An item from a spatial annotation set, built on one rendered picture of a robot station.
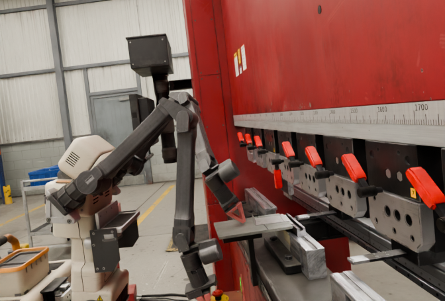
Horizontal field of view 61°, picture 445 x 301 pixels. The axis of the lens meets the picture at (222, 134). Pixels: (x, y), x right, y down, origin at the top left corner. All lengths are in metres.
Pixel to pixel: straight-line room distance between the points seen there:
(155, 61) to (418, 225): 1.97
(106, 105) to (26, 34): 2.48
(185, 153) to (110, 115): 7.86
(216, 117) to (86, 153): 0.96
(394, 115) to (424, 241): 0.19
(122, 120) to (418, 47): 8.53
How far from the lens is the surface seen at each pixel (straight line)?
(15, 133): 10.06
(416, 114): 0.60
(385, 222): 0.72
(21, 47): 10.05
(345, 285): 1.03
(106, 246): 1.50
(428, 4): 0.58
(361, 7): 0.73
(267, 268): 1.38
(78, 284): 1.62
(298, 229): 1.35
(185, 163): 1.21
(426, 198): 0.54
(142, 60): 2.40
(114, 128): 9.02
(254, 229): 1.37
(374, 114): 0.70
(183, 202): 1.22
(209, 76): 2.23
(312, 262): 1.26
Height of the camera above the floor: 1.41
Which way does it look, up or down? 3 degrees down
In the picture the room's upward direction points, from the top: 6 degrees counter-clockwise
